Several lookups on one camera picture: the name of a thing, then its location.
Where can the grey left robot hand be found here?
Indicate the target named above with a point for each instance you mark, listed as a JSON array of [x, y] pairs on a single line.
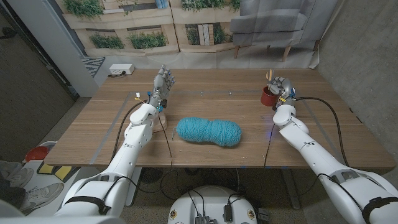
[[161, 87]]

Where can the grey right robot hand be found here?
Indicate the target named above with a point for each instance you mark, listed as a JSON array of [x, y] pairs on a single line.
[[284, 87]]

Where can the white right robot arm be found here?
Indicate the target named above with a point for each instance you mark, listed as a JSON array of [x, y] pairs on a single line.
[[323, 161]]

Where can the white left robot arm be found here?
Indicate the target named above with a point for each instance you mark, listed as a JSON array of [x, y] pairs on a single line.
[[130, 149]]

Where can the red plastic cup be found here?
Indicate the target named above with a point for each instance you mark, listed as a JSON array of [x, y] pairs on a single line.
[[267, 99]]

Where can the teal yarn skein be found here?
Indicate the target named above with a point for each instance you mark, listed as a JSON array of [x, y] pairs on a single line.
[[208, 131]]

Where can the light wooden block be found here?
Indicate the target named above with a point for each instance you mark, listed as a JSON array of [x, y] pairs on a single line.
[[161, 124]]

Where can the white power strip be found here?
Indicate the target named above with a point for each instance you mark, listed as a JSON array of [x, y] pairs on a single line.
[[121, 69]]

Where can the printed room backdrop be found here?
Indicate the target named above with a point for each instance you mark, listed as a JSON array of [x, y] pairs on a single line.
[[199, 46]]

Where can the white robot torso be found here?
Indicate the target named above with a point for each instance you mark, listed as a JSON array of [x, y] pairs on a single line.
[[213, 199]]

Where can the black adapter on torso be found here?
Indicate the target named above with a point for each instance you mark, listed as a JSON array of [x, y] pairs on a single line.
[[228, 213]]

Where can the red bowl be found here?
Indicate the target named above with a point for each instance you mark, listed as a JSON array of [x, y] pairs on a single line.
[[36, 153]]

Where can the grey sneaker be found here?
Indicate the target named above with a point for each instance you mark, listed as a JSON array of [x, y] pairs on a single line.
[[17, 175], [40, 196]]

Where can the black wall hook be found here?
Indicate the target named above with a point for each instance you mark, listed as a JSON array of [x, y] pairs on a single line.
[[7, 32]]

